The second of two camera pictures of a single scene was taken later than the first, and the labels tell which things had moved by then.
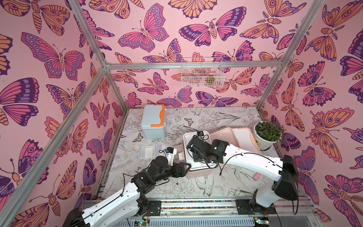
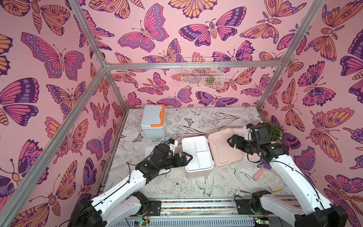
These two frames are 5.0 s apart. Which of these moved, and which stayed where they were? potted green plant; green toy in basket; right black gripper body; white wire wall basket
Moved: right black gripper body
Stayed: white wire wall basket; green toy in basket; potted green plant
